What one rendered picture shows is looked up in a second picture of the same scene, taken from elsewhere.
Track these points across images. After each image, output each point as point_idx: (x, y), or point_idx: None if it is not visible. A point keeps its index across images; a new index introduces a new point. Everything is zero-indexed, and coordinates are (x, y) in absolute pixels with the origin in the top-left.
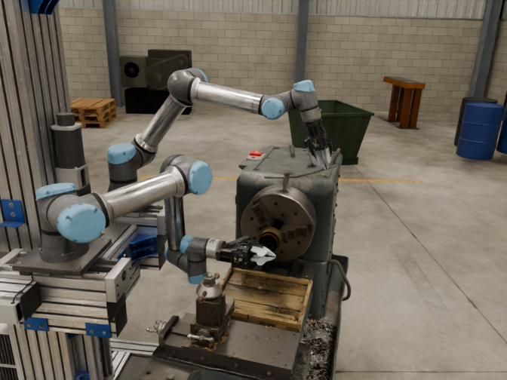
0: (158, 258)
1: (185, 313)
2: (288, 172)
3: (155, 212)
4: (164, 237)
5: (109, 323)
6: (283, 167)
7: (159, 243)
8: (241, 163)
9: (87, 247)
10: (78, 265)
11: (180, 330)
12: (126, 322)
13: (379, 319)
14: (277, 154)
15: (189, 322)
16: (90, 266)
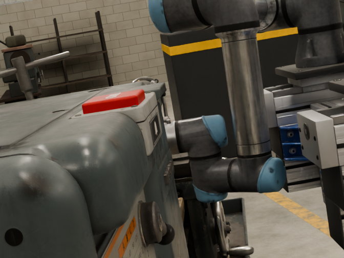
0: (326, 206)
1: (188, 162)
2: (13, 58)
3: (323, 109)
4: (336, 190)
5: (271, 148)
6: (11, 108)
7: (324, 178)
8: (157, 85)
9: (297, 62)
10: (285, 66)
11: (180, 153)
12: (286, 190)
13: None
14: (10, 129)
15: (176, 157)
16: (293, 84)
